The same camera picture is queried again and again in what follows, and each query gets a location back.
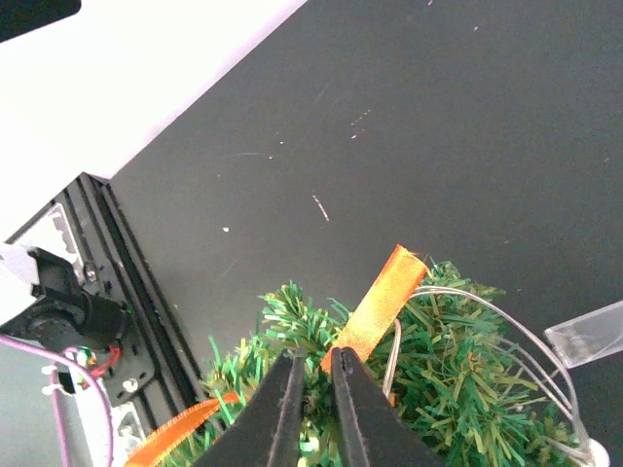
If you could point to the white bulb string lights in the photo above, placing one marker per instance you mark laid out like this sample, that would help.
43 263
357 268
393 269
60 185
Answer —
479 388

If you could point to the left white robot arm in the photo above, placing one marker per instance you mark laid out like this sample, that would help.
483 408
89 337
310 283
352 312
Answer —
42 301

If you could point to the small green christmas tree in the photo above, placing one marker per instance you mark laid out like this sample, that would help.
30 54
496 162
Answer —
292 320

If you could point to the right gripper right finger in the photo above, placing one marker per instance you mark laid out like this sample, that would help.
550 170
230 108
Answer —
370 432

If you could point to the orange ribbon bow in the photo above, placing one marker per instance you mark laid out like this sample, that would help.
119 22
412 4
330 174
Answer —
399 277

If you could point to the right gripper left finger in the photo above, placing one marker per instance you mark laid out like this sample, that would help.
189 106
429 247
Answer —
267 431

